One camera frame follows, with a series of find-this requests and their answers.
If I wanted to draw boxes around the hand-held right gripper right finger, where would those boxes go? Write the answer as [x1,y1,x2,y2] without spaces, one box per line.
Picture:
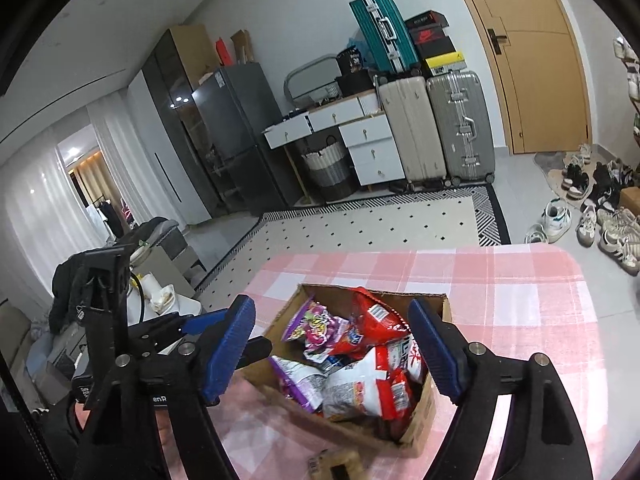
[407,298,594,480]

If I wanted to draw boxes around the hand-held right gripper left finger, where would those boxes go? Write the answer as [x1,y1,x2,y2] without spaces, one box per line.
[75,294,274,480]

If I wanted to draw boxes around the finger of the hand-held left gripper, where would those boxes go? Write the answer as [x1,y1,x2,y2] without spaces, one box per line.
[129,308,231,344]
[134,332,202,359]

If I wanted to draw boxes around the red packet with black label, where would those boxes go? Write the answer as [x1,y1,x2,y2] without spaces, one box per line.
[382,367,416,421]

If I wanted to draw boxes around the red and white snack packet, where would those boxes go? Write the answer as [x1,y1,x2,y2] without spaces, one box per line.
[350,345,401,391]

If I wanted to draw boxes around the brown cardboard box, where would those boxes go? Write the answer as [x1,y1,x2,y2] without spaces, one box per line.
[234,282,453,458]

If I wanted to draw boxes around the purple snack packet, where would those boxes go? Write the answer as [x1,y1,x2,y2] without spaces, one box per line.
[282,296,353,361]
[270,355,328,413]

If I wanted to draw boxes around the large red snack packet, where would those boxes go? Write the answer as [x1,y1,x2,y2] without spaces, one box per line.
[327,287,413,361]

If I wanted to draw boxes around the black jacket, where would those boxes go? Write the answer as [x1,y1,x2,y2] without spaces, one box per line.
[49,246,132,333]

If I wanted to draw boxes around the grey clothes pile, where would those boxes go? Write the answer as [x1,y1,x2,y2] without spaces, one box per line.
[129,216,187,263]

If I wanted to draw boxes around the pink plaid tablecloth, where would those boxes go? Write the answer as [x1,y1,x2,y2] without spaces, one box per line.
[155,246,601,480]

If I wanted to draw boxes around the white sheer curtain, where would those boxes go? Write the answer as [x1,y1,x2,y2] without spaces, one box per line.
[0,125,121,306]
[87,85,197,226]

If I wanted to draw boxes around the small brown box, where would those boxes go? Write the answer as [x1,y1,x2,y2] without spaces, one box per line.
[307,449,362,480]

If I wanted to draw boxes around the black and white patterned rug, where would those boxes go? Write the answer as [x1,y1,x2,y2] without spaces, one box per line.
[192,185,511,296]

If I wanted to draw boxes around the dark glass cabinet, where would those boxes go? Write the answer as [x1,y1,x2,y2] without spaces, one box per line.
[141,30,226,221]

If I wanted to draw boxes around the grey refrigerator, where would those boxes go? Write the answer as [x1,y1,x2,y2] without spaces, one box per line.
[191,62,291,211]

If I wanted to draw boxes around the striped laundry basket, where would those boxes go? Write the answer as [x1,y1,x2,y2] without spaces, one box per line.
[300,137,357,202]

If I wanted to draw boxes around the scattered group of sneakers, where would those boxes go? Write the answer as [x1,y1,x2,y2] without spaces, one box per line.
[525,142,640,276]

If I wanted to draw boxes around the grey door mat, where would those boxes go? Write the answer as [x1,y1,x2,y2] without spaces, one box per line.
[534,150,601,197]

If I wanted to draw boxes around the beige suitcase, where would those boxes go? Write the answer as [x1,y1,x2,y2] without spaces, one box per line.
[377,76,448,186]

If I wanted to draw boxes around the white dresser with drawers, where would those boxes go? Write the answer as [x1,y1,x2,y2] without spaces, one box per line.
[263,95,407,196]

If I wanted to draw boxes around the silver suitcase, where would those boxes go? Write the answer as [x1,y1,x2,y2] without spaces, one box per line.
[426,69,497,186]

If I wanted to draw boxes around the tall flat cardboard box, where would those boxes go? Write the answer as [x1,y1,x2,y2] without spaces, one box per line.
[170,24,221,86]

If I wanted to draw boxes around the narrow cardboard box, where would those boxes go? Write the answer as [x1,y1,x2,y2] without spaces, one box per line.
[230,30,256,66]

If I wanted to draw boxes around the black storage box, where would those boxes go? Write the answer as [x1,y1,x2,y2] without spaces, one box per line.
[334,74,376,97]

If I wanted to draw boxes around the yellow and black box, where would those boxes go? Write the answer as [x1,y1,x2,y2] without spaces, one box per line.
[424,52,467,80]

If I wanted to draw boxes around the black printed bag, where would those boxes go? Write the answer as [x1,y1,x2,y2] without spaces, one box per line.
[335,47,364,78]

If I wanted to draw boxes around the wooden door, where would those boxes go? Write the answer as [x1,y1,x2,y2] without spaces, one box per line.
[442,0,593,155]

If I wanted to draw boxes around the teal suitcase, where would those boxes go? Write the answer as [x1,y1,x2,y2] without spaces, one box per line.
[348,0,422,77]

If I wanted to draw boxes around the black and orange shoe box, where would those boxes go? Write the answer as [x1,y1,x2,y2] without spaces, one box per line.
[404,10,449,30]

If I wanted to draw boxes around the rows of racked shoes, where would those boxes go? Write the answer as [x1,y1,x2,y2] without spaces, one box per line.
[614,37,640,102]

